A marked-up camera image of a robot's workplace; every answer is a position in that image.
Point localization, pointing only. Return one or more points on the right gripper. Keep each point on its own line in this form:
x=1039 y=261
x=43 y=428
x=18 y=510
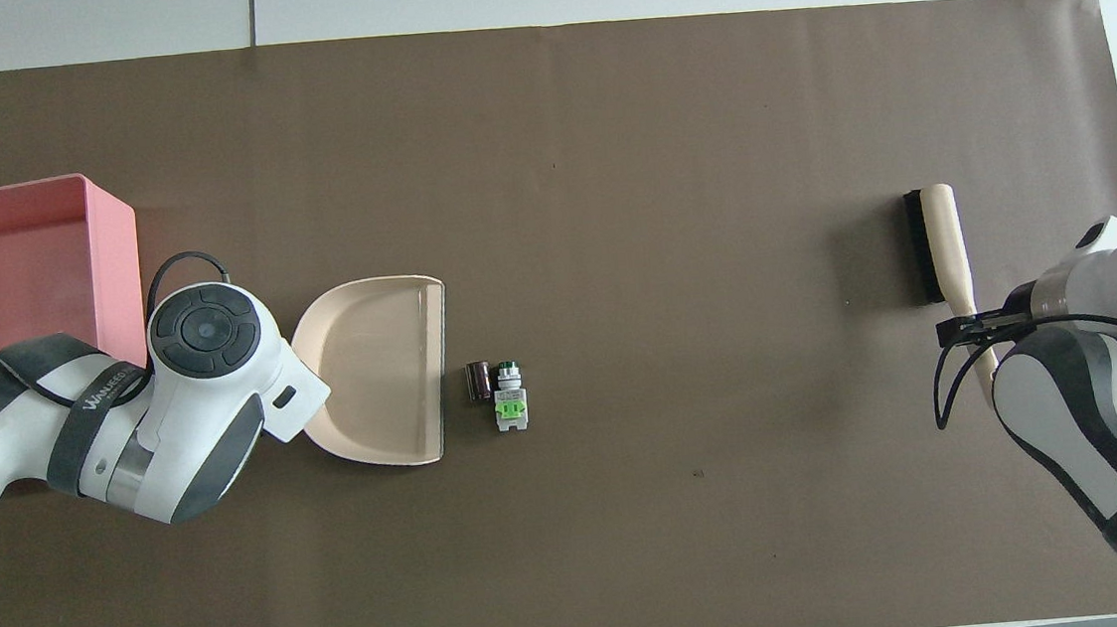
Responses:
x=1019 y=302

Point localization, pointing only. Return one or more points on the beige brush with black bristles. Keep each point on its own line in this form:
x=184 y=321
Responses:
x=947 y=243

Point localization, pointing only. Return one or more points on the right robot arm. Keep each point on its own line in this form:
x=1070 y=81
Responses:
x=1064 y=403

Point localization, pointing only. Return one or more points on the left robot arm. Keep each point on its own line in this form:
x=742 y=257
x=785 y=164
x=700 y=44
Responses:
x=212 y=401

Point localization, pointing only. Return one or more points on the pink plastic bin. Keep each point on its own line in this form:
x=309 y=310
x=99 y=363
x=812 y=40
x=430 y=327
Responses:
x=26 y=266

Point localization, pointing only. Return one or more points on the dark brown cylindrical capacitor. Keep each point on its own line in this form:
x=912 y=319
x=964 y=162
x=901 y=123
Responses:
x=478 y=382

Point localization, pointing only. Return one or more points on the beige plastic dustpan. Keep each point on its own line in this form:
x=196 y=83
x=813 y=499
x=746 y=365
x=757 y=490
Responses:
x=378 y=368

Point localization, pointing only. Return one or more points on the green and white push-button switch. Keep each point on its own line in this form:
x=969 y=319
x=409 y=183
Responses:
x=510 y=404

